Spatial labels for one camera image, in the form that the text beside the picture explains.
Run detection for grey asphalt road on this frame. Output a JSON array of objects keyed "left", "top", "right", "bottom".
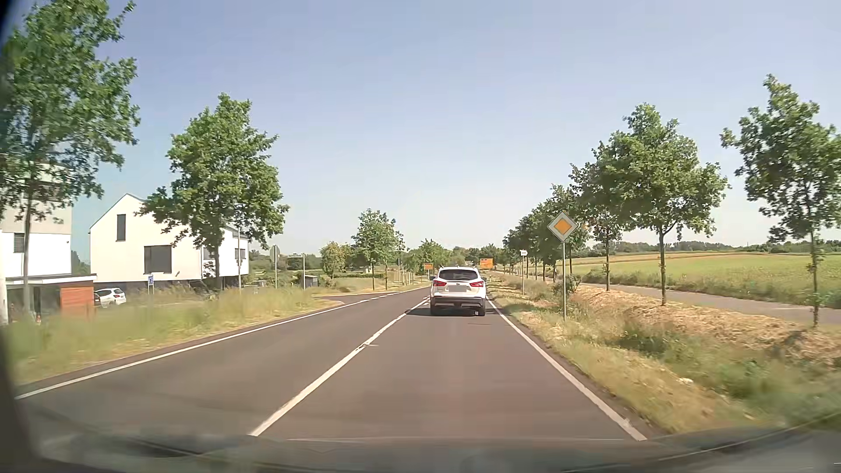
[{"left": 14, "top": 286, "right": 658, "bottom": 442}]

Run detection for yellow diamond road sign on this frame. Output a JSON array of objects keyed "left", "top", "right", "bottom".
[{"left": 547, "top": 210, "right": 580, "bottom": 321}]

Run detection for road markings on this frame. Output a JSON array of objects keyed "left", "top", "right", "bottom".
[{"left": 14, "top": 288, "right": 649, "bottom": 442}]

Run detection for large leafy tree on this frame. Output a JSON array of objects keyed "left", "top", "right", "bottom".
[
  {"left": 0, "top": 0, "right": 141, "bottom": 316},
  {"left": 139, "top": 92, "right": 290, "bottom": 290}
]

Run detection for car's own bonnet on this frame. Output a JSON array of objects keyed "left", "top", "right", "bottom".
[{"left": 20, "top": 409, "right": 841, "bottom": 473}]

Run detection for row of trees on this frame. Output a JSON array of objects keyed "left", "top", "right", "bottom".
[{"left": 501, "top": 74, "right": 841, "bottom": 328}]

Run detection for grass verge with dry hay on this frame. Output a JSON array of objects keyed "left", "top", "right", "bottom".
[{"left": 488, "top": 272, "right": 841, "bottom": 434}]

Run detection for distant line of trees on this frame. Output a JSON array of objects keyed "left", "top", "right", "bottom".
[{"left": 585, "top": 239, "right": 841, "bottom": 257}]

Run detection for white gabled house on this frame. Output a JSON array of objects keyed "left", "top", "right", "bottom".
[{"left": 89, "top": 193, "right": 251, "bottom": 290}]

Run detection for tall grass verge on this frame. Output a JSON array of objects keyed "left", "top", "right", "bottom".
[{"left": 5, "top": 276, "right": 431, "bottom": 387}]

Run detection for green field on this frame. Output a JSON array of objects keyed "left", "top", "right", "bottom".
[{"left": 566, "top": 251, "right": 841, "bottom": 308}]

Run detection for grey asphalt side path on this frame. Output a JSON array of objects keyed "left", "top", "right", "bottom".
[{"left": 578, "top": 281, "right": 841, "bottom": 325}]

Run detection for white house with brick garage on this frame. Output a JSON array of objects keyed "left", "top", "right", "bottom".
[{"left": 0, "top": 197, "right": 97, "bottom": 324}]

